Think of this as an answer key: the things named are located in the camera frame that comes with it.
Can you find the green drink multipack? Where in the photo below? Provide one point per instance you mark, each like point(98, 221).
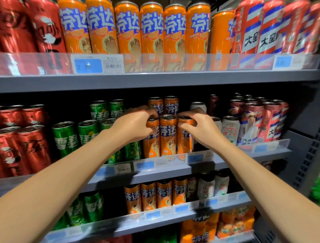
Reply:
point(160, 237)

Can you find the person's left forearm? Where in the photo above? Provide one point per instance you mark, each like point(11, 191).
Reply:
point(55, 190)

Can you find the grey metal shelf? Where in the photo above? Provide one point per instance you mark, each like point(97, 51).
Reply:
point(150, 81)

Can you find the orange drink multipack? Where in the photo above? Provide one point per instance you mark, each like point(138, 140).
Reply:
point(200, 229)
point(236, 221)

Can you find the rows of large green bottles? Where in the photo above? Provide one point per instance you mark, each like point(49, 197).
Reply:
point(315, 192)

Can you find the orange soda can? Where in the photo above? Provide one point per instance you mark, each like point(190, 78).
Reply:
point(151, 147)
point(151, 32)
point(179, 191)
point(175, 32)
point(75, 27)
point(164, 194)
point(132, 200)
point(155, 105)
point(197, 32)
point(128, 32)
point(184, 142)
point(148, 197)
point(168, 137)
point(221, 35)
point(102, 27)
point(171, 105)

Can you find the person's right forearm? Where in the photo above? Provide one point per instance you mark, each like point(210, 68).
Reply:
point(275, 197)

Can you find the row of red-white-blue cans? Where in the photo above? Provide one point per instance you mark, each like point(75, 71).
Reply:
point(260, 120)

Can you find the red drink multipack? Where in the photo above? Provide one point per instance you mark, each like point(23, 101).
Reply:
point(117, 239)

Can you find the person's right hand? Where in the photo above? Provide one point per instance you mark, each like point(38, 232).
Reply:
point(205, 130)

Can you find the person's left hand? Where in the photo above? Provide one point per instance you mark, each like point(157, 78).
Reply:
point(132, 127)

